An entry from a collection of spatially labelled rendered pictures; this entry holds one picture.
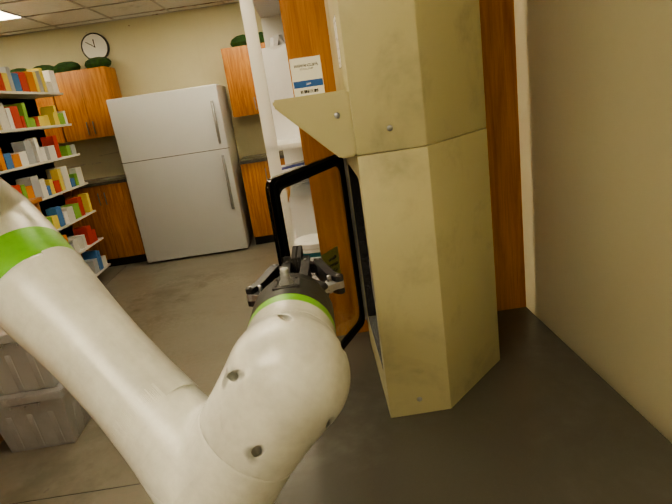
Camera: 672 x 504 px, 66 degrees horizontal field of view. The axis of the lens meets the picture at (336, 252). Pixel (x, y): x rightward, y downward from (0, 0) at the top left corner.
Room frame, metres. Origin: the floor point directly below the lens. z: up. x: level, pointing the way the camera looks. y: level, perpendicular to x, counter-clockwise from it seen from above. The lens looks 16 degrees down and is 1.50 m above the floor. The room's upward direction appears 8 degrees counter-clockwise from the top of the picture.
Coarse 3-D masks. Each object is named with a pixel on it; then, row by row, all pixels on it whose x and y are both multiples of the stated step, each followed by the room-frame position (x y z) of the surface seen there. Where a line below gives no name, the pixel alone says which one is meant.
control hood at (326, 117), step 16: (304, 96) 0.81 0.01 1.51; (320, 96) 0.81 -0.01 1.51; (336, 96) 0.81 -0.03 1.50; (288, 112) 0.81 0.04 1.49; (304, 112) 0.81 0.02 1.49; (320, 112) 0.81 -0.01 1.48; (336, 112) 0.81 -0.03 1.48; (304, 128) 0.81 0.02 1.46; (320, 128) 0.81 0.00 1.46; (336, 128) 0.81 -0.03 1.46; (352, 128) 0.81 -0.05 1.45; (336, 144) 0.81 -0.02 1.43; (352, 144) 0.81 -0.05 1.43
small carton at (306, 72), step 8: (312, 56) 0.90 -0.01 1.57; (296, 64) 0.90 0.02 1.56; (304, 64) 0.90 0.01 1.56; (312, 64) 0.90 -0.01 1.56; (320, 64) 0.90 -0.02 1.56; (296, 72) 0.90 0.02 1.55; (304, 72) 0.90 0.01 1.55; (312, 72) 0.90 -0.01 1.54; (320, 72) 0.90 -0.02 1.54; (296, 80) 0.90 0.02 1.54; (304, 80) 0.90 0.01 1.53; (312, 80) 0.90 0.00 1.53; (320, 80) 0.90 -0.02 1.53; (296, 88) 0.90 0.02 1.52; (304, 88) 0.90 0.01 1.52; (312, 88) 0.90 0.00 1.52; (320, 88) 0.90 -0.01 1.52; (296, 96) 0.90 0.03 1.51
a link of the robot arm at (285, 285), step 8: (280, 272) 0.53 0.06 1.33; (288, 272) 0.53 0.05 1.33; (280, 280) 0.53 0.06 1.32; (288, 280) 0.52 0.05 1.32; (296, 280) 0.53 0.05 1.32; (304, 280) 0.54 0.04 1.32; (264, 288) 0.55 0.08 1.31; (272, 288) 0.52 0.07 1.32; (280, 288) 0.52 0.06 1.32; (288, 288) 0.51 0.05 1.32; (296, 288) 0.51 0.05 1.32; (304, 288) 0.52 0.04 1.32; (312, 288) 0.53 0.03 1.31; (320, 288) 0.54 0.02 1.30; (264, 296) 0.52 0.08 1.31; (272, 296) 0.50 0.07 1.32; (312, 296) 0.50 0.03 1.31; (320, 296) 0.52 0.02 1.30; (328, 296) 0.55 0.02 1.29; (256, 304) 0.52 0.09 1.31; (328, 304) 0.52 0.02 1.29
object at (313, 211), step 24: (336, 168) 1.08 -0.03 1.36; (288, 192) 0.90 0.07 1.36; (312, 192) 0.97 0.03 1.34; (336, 192) 1.07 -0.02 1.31; (288, 216) 0.88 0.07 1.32; (312, 216) 0.96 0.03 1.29; (336, 216) 1.05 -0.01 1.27; (288, 240) 0.87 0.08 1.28; (312, 240) 0.95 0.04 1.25; (336, 240) 1.04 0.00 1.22; (336, 264) 1.02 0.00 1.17; (336, 312) 0.99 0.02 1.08; (336, 336) 0.98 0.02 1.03
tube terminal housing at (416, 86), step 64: (384, 0) 0.81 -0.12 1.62; (448, 0) 0.88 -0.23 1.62; (384, 64) 0.81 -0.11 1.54; (448, 64) 0.87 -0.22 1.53; (384, 128) 0.81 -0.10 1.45; (448, 128) 0.86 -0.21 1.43; (384, 192) 0.81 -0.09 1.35; (448, 192) 0.85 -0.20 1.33; (384, 256) 0.81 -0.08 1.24; (448, 256) 0.83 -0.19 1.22; (384, 320) 0.81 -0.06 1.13; (448, 320) 0.82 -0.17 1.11; (384, 384) 0.86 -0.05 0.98; (448, 384) 0.81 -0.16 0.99
